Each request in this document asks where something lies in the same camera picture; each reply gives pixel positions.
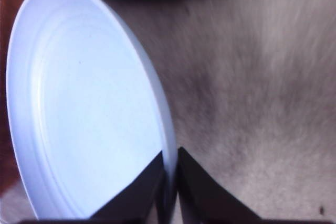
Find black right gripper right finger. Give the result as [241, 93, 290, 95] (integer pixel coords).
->
[177, 147, 263, 224]

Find blue round plate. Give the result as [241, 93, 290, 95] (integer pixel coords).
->
[6, 0, 177, 218]

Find brown wicker basket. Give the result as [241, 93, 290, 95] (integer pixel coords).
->
[0, 0, 24, 191]

